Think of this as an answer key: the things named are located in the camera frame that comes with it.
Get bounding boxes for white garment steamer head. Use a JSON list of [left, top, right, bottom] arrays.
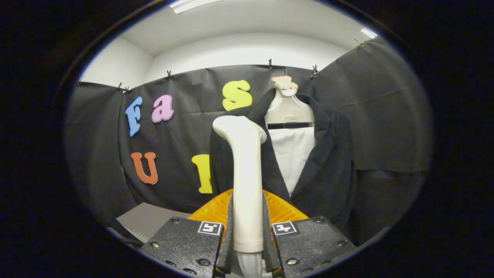
[[212, 115, 267, 253]]

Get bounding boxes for row of small backdrop clips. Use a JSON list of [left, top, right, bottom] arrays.
[[77, 37, 366, 95]]

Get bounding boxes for white plastic hanger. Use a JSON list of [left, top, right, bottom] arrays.
[[265, 81, 315, 130]]

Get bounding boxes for grey metal cabinet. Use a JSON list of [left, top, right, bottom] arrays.
[[116, 202, 192, 244]]

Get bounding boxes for white shirt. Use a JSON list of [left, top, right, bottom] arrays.
[[267, 127, 316, 197]]

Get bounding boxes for black backdrop cloth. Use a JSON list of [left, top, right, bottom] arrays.
[[65, 37, 431, 247]]

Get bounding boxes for black blazer jacket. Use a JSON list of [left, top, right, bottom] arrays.
[[210, 88, 356, 240]]

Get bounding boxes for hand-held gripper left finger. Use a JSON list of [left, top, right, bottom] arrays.
[[142, 188, 234, 278]]

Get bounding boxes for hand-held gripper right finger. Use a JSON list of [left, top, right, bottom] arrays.
[[262, 189, 356, 278]]

